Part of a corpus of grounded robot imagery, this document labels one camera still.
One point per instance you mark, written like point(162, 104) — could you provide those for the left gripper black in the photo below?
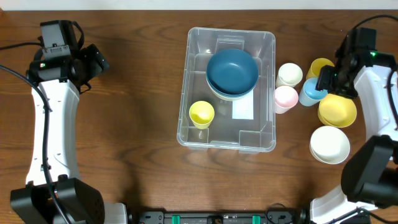
point(94, 59)

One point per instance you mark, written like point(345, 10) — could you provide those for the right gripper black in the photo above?
point(325, 79)

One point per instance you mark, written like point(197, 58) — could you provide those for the white small bowl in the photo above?
point(329, 145)

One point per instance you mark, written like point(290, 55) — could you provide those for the cream cup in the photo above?
point(289, 74)

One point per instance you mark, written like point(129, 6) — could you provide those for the pink cup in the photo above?
point(285, 98)

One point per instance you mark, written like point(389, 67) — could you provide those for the cream large bowl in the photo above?
point(229, 98)

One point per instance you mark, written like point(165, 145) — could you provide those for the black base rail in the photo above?
point(274, 215)

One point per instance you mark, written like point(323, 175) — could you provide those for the blue bowl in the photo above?
point(232, 71)
point(227, 95)

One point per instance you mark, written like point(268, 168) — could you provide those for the yellow small bowl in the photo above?
point(337, 111)

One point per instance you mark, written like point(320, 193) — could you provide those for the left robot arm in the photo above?
point(59, 73)

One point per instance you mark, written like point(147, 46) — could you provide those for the clear plastic storage container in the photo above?
point(224, 132)

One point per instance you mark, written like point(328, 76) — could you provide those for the light blue cup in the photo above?
point(309, 96)

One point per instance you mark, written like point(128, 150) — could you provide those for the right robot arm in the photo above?
point(366, 182)

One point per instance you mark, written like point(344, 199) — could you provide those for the white label in container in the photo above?
point(244, 108)

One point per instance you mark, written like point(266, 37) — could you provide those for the yellow cup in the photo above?
point(317, 64)
point(201, 114)

